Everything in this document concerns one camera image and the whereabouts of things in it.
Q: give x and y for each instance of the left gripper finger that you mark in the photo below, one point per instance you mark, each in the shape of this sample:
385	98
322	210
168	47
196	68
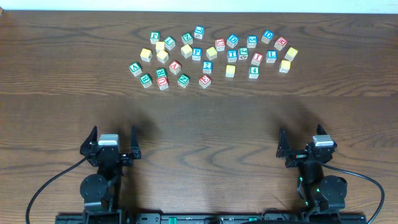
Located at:
134	144
91	137

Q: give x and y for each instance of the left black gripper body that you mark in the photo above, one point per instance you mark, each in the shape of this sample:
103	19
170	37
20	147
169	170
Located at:
109	155

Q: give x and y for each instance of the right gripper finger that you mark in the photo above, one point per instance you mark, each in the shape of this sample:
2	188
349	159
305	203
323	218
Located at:
283	144
320	130

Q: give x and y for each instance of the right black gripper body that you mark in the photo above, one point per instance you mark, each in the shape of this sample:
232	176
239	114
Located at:
306	155

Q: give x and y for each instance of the green R block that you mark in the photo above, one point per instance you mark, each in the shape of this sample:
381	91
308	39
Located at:
161	72

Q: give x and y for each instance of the yellow C block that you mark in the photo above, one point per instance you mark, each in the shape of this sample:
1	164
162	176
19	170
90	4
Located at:
159	46

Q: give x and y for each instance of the yellow O block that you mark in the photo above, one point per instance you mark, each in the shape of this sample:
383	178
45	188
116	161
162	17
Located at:
211	53

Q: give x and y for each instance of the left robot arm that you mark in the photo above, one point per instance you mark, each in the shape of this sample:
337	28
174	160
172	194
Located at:
100	191

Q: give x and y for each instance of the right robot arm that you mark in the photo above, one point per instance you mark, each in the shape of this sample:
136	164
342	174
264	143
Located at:
323	194

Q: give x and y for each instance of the green B block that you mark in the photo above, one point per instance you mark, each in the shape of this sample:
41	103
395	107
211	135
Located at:
146	80

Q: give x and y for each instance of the red U block bottom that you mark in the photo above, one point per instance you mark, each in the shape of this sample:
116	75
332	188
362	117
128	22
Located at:
162	83

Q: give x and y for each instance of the red u block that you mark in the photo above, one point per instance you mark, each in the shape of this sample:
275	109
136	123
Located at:
162	83
220	45

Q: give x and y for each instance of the yellow G block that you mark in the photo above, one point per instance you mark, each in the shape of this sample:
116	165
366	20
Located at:
284	66

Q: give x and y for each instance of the green A block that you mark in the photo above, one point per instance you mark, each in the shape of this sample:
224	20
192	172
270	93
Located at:
135	69

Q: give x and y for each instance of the yellow K block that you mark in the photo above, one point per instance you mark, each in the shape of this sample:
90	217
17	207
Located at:
290	54

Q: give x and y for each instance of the green N block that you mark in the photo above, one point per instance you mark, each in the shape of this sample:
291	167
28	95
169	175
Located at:
183	80

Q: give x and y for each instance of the green 4 block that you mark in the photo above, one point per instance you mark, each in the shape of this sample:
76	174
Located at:
253	72

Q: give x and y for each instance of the red A block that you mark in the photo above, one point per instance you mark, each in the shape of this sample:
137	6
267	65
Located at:
175	67

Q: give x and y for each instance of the blue L block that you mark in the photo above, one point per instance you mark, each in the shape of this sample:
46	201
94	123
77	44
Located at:
271	56

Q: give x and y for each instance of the yellow X block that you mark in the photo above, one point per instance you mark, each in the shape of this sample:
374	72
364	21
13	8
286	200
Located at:
146	55

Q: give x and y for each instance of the yellow block centre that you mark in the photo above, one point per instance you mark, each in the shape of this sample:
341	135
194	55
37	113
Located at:
230	71

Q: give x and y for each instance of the red I block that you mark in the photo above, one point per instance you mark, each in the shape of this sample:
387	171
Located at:
257	59

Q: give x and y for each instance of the yellow block left middle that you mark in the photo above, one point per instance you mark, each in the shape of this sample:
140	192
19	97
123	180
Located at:
162	56

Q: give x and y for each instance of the red M block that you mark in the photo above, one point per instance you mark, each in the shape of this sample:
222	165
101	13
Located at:
280	43

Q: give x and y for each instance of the red 3 block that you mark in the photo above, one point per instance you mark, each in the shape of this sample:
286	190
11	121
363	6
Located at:
205	81

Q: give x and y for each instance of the green J block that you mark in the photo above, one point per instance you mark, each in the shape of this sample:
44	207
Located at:
243	53

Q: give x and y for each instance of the blue D block right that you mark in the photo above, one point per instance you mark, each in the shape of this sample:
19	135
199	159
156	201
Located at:
267	36

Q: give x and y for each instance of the blue d block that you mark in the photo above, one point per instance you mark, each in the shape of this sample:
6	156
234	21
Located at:
267	36
232	41

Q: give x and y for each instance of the blue T block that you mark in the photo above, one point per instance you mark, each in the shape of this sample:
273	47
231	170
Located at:
232	55

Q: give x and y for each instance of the blue 2 block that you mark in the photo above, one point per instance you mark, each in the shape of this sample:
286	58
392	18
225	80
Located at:
207	67

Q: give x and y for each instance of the green L block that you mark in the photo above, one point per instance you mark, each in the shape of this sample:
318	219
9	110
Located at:
169	43

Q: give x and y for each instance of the yellow S block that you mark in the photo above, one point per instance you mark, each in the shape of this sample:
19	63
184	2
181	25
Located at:
186	51

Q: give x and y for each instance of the blue S block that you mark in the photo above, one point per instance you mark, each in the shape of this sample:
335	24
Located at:
251	41

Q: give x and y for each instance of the blue P block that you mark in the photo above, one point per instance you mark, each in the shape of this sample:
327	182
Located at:
196	54

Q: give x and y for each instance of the blue D block centre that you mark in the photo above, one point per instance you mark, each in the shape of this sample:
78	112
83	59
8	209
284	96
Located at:
232	41

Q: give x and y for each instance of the red U block top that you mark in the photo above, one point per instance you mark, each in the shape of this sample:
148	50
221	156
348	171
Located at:
220	45

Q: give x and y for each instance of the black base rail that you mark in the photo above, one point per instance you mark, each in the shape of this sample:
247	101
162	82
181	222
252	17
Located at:
156	218

